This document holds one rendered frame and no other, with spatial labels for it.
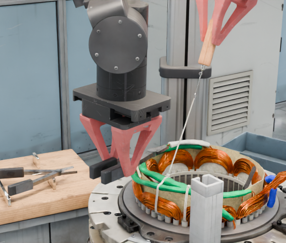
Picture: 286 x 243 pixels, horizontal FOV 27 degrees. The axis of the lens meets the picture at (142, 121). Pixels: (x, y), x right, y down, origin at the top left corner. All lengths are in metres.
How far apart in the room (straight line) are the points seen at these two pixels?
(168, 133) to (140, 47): 0.74
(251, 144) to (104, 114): 0.61
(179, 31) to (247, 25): 2.12
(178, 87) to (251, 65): 2.19
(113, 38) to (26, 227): 0.46
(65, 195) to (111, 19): 0.44
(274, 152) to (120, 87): 0.61
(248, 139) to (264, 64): 2.30
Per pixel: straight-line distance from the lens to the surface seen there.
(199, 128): 1.31
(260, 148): 1.23
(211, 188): 0.72
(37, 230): 0.98
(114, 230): 0.80
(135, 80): 0.67
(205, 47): 0.80
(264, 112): 3.63
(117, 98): 0.67
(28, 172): 0.99
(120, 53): 0.59
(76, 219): 0.99
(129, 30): 0.58
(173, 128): 1.31
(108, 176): 0.70
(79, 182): 1.00
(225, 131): 3.44
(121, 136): 0.67
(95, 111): 0.69
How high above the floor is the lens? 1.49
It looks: 20 degrees down
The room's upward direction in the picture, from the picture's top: straight up
